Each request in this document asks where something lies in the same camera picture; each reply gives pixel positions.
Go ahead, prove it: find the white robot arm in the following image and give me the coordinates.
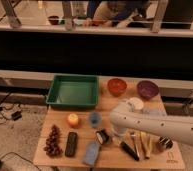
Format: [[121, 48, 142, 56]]
[[109, 101, 193, 146]]

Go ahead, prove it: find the red bowl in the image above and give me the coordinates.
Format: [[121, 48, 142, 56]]
[[107, 78, 127, 97]]

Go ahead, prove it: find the purple bowl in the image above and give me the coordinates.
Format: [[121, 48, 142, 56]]
[[137, 80, 159, 100]]

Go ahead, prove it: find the green plastic tray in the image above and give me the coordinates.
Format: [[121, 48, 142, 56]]
[[46, 75, 99, 109]]

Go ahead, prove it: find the small blue cup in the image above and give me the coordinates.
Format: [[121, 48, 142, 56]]
[[89, 112, 101, 128]]

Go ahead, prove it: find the yellow orange apple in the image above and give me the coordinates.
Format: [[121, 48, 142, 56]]
[[67, 113, 79, 127]]

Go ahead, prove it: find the wooden board table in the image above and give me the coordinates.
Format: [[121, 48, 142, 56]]
[[33, 80, 185, 171]]

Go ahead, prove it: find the black remote control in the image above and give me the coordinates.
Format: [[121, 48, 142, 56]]
[[65, 132, 78, 157]]

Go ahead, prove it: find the crumpled blue grey cloth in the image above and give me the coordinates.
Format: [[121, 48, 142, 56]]
[[143, 108, 167, 116]]

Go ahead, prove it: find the blue sponge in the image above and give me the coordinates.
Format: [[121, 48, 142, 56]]
[[83, 141, 100, 166]]

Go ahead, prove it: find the person in background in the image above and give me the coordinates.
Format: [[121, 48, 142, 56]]
[[83, 0, 150, 27]]

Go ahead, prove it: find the bunch of dark grapes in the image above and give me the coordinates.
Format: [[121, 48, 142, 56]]
[[43, 125, 63, 157]]

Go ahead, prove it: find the black power adapter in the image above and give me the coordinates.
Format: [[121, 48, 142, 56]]
[[11, 111, 22, 121]]

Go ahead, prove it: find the metal can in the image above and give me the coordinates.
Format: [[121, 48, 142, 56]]
[[157, 137, 173, 152]]

